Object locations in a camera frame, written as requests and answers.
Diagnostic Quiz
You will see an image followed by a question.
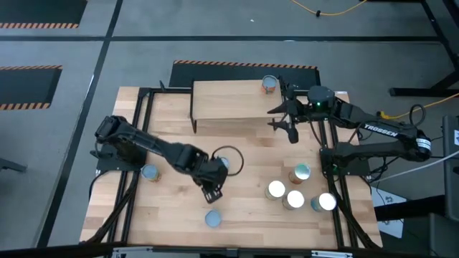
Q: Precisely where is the black perforated camera bracket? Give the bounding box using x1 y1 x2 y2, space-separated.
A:
200 184 224 205

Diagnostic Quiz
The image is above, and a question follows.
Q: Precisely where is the long black hazard-striped floor mat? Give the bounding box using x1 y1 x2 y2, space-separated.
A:
168 59 322 91

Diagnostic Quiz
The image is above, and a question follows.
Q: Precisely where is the brown label can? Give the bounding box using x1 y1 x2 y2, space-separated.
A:
281 189 306 211

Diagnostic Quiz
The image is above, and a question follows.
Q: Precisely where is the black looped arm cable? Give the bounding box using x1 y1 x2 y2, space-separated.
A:
211 145 245 177

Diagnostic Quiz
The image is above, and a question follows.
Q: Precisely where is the short orange label can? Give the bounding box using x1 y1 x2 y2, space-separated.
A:
260 74 279 95

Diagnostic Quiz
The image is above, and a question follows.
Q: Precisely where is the dark grey cabinet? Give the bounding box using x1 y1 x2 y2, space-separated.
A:
443 114 459 219

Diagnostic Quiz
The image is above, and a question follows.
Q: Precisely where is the white sheet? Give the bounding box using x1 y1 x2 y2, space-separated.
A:
371 186 407 239

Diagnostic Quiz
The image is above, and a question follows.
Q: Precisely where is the silver metal bracket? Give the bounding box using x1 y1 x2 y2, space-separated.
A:
112 246 156 258
311 249 354 258

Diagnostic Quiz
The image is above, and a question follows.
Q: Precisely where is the black metal stand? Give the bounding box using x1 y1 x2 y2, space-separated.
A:
389 0 459 97

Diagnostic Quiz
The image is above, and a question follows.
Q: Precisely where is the black cable bundle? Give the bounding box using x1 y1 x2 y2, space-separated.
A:
328 178 382 249
84 171 141 248

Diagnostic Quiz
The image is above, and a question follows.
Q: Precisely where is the yellow cable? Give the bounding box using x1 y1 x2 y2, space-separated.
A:
290 0 369 18
387 92 459 121

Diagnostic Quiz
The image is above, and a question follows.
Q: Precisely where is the white cable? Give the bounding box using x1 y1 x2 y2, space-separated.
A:
372 150 459 184

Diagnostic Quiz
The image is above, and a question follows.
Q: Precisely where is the red yellow label can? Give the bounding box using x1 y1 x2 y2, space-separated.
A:
288 163 312 185

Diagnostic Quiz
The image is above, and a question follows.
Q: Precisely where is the black rig bar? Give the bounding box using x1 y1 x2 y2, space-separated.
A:
0 242 459 258

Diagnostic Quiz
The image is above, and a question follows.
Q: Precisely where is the dark grey box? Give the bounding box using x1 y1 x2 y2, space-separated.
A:
374 195 459 258

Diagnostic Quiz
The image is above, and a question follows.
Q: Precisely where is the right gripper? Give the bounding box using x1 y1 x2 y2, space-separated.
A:
267 84 311 144

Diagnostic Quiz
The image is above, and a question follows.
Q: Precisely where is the green red label can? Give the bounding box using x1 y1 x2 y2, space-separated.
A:
141 163 161 183

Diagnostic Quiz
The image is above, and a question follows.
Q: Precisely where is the black cable loop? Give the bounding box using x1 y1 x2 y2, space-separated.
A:
410 103 428 127

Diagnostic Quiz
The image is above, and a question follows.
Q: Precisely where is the tall tomato label can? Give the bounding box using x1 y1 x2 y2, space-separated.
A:
204 209 223 229

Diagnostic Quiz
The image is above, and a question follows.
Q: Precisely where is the grey furniture leg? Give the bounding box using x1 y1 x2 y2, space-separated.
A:
0 157 28 173

